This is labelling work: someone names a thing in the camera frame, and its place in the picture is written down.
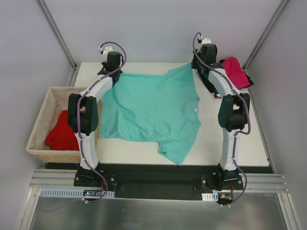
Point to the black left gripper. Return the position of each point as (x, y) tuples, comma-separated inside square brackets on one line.
[(103, 72)]

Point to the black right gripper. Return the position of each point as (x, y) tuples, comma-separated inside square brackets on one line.
[(195, 63)]

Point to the black t shirt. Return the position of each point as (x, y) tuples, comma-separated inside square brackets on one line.
[(210, 86)]

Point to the teal t shirt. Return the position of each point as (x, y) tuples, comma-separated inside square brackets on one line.
[(154, 108)]

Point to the wicker basket with cloth liner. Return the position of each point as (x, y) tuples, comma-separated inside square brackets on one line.
[(56, 100)]

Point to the pink t shirt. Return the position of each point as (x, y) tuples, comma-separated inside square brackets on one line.
[(235, 73)]

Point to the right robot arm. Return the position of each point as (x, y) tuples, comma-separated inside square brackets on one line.
[(233, 115)]

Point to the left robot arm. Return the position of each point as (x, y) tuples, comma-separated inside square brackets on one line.
[(84, 119)]

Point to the red t shirt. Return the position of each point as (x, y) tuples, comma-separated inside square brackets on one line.
[(62, 137)]

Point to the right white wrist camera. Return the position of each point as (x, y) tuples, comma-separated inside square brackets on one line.
[(201, 40)]

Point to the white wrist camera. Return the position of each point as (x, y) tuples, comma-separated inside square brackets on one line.
[(201, 40), (104, 52)]

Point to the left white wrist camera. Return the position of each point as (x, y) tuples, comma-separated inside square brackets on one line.
[(104, 52)]

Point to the aluminium frame post left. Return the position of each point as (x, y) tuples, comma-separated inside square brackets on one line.
[(56, 32)]

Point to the aluminium frame post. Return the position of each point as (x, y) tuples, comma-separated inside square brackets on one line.
[(273, 20), (56, 32)]

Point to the aluminium frame post right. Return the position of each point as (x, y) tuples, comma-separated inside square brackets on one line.
[(273, 20)]

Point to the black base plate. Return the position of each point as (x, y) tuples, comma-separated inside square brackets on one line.
[(140, 181)]

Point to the aluminium rail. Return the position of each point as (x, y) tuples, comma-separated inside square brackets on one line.
[(50, 178)]

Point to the right white cable duct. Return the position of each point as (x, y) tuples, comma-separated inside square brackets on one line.
[(210, 196)]

